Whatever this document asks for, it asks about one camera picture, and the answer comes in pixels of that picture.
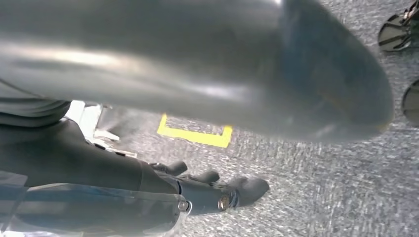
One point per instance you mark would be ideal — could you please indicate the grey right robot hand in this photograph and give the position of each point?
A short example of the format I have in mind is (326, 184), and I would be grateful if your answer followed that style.
(82, 170)

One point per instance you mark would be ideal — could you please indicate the white angular plastic piece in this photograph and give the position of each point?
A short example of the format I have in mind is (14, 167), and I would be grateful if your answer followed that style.
(85, 121)

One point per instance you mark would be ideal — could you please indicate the yellow floor tape square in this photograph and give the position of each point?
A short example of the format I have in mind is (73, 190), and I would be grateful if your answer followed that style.
(196, 137)

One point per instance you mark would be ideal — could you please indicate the grey robot body shell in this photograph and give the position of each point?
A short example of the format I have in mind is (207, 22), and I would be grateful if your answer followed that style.
(196, 59)

